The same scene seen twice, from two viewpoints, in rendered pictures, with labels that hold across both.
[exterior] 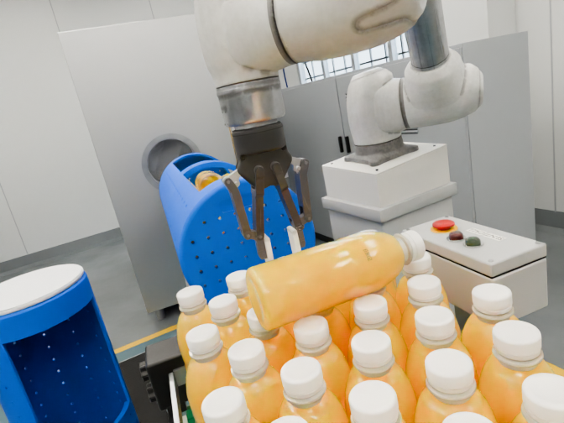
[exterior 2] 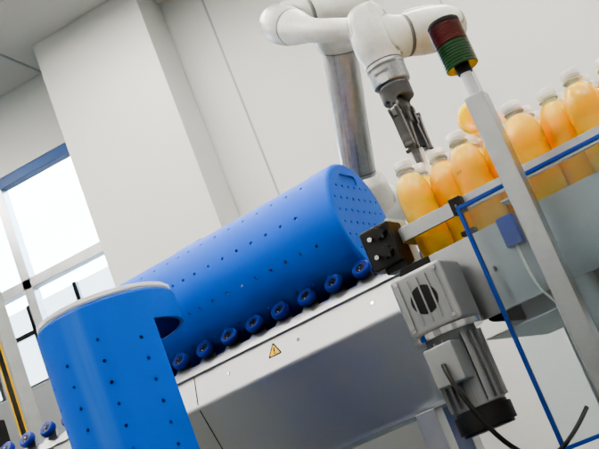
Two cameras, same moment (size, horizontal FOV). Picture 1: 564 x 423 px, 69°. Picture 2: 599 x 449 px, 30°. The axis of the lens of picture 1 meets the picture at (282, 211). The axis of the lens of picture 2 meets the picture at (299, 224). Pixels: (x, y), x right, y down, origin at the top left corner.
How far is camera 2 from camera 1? 2.33 m
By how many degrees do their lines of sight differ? 57
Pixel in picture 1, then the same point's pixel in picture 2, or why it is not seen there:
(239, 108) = (397, 67)
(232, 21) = (389, 24)
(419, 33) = (358, 142)
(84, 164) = not seen: outside the picture
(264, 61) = (405, 45)
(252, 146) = (406, 88)
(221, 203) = (338, 176)
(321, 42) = not seen: hidden behind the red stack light
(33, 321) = (172, 301)
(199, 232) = (335, 190)
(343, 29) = not seen: hidden behind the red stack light
